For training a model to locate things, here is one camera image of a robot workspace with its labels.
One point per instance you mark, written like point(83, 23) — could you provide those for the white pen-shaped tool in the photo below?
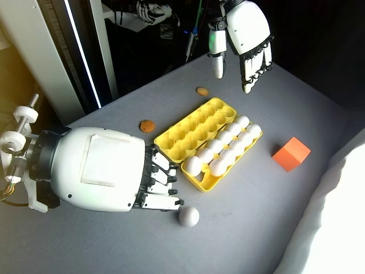
point(190, 42)

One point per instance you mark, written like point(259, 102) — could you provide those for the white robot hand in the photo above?
point(99, 168)
point(248, 25)

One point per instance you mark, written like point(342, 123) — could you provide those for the white fabric sheet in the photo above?
point(333, 217)

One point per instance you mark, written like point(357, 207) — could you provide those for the white egg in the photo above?
point(234, 129)
point(225, 137)
point(193, 165)
point(205, 154)
point(242, 121)
point(188, 216)
point(215, 145)
point(218, 167)
point(238, 147)
point(228, 156)
point(246, 139)
point(254, 130)

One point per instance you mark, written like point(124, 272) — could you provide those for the white upright cabinet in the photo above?
point(51, 57)

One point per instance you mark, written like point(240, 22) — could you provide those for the dark brown round cookie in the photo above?
point(147, 126)

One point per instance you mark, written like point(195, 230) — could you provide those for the orange cube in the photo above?
point(291, 154)

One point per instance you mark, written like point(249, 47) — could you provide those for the light tan oval cookie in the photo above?
point(202, 91)

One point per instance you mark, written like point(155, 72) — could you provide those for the grey table cloth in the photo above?
point(228, 234)

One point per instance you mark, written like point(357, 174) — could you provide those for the spare white robot hand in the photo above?
point(154, 12)

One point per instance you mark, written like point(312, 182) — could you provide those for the yellow egg carton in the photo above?
point(182, 137)

